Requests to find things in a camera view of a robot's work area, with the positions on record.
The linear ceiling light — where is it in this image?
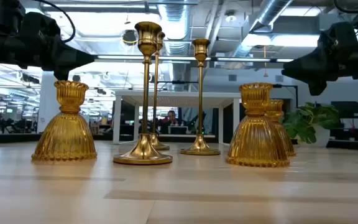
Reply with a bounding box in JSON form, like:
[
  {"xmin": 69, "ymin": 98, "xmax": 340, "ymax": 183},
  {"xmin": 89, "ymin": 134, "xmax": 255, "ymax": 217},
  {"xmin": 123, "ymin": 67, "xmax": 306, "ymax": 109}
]
[{"xmin": 96, "ymin": 55, "xmax": 295, "ymax": 63}]

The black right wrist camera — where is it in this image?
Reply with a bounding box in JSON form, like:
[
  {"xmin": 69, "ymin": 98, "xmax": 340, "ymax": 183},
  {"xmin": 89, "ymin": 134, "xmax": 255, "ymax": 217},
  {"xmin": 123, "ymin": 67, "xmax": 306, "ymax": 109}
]
[{"xmin": 318, "ymin": 21, "xmax": 358, "ymax": 56}]

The green leafy plant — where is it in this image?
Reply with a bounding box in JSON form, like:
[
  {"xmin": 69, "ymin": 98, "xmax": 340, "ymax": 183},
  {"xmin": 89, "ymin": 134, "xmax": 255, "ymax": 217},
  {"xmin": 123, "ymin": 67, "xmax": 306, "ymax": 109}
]
[{"xmin": 280, "ymin": 101, "xmax": 342, "ymax": 145}]

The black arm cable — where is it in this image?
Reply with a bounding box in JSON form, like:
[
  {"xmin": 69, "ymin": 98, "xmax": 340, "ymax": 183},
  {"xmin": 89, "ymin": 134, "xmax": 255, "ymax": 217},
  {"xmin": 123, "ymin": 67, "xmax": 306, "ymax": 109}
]
[
  {"xmin": 31, "ymin": 0, "xmax": 76, "ymax": 43},
  {"xmin": 333, "ymin": 0, "xmax": 358, "ymax": 15}
]

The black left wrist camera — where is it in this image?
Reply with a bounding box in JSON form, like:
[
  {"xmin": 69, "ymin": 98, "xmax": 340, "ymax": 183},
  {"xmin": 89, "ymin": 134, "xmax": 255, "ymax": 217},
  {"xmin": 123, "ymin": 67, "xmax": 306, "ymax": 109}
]
[{"xmin": 19, "ymin": 11, "xmax": 62, "ymax": 43}]

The person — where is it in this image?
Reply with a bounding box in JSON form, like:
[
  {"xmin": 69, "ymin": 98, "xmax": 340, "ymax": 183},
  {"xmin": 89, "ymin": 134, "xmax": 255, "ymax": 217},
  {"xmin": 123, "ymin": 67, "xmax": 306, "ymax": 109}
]
[{"xmin": 158, "ymin": 110, "xmax": 183, "ymax": 135}]

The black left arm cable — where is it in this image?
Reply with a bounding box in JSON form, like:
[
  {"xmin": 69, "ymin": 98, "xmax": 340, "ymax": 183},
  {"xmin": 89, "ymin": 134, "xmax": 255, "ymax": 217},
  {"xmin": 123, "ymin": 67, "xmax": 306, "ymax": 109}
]
[{"xmin": 31, "ymin": 0, "xmax": 76, "ymax": 43}]

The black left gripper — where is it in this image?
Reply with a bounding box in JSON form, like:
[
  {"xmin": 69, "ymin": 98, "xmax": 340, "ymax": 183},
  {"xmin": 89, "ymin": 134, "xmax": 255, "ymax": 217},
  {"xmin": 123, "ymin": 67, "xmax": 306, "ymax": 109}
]
[{"xmin": 14, "ymin": 34, "xmax": 96, "ymax": 82}]

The tall brass candlestick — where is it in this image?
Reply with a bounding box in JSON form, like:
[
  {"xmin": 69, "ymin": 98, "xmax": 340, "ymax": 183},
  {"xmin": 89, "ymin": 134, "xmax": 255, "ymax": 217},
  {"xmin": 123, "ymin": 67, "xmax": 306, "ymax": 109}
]
[{"xmin": 149, "ymin": 30, "xmax": 171, "ymax": 152}]

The medium brass candlestick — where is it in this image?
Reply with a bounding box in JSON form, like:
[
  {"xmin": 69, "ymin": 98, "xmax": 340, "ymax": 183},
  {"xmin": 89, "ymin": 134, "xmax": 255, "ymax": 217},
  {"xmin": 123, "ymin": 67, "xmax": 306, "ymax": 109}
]
[{"xmin": 179, "ymin": 38, "xmax": 221, "ymax": 156}]

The white plant pot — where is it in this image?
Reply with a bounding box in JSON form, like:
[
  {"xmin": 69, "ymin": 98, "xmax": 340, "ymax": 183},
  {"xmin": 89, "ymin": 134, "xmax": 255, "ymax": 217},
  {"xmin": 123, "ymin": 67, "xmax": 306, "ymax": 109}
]
[{"xmin": 300, "ymin": 123, "xmax": 331, "ymax": 148}]

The ceiling dome light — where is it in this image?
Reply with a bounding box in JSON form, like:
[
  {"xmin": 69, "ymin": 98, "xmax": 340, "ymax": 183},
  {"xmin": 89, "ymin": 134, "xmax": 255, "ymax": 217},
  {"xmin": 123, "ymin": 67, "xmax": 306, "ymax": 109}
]
[{"xmin": 224, "ymin": 10, "xmax": 237, "ymax": 24}]

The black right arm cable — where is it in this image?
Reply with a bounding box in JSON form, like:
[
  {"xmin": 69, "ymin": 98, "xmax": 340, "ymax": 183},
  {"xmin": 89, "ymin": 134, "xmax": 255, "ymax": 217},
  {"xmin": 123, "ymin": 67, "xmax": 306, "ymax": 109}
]
[{"xmin": 333, "ymin": 0, "xmax": 358, "ymax": 15}]

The hanging ceiling pendant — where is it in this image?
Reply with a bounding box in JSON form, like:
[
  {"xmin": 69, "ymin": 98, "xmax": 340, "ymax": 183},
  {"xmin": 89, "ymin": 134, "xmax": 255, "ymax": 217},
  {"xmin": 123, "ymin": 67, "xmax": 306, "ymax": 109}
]
[{"xmin": 262, "ymin": 45, "xmax": 269, "ymax": 78}]

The short brass candlestick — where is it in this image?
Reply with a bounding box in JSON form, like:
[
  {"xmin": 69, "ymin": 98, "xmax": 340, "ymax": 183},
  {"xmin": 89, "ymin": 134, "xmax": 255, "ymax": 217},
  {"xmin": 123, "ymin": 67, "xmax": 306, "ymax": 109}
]
[{"xmin": 112, "ymin": 21, "xmax": 173, "ymax": 166}]

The amber ribbed glass candle holder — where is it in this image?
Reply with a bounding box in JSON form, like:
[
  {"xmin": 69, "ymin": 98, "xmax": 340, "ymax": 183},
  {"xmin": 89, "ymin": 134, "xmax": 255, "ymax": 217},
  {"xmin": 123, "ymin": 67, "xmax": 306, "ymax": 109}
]
[
  {"xmin": 31, "ymin": 80, "xmax": 98, "ymax": 162},
  {"xmin": 226, "ymin": 82, "xmax": 291, "ymax": 169},
  {"xmin": 265, "ymin": 98, "xmax": 297, "ymax": 157}
]

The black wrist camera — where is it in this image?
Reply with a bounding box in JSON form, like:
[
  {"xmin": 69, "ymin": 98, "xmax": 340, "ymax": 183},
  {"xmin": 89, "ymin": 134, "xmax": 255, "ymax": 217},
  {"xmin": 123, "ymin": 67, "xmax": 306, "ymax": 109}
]
[
  {"xmin": 19, "ymin": 11, "xmax": 62, "ymax": 43},
  {"xmin": 318, "ymin": 21, "xmax": 358, "ymax": 56}
]

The black background monitor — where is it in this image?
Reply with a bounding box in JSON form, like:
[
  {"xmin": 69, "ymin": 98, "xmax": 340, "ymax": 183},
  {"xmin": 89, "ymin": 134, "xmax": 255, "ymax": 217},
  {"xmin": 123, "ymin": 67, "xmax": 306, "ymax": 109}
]
[{"xmin": 330, "ymin": 100, "xmax": 358, "ymax": 119}]

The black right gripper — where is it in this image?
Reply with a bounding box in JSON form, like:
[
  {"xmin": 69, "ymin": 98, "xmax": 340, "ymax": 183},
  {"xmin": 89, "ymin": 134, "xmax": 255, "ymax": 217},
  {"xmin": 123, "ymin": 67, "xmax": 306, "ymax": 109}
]
[{"xmin": 281, "ymin": 46, "xmax": 358, "ymax": 96}]

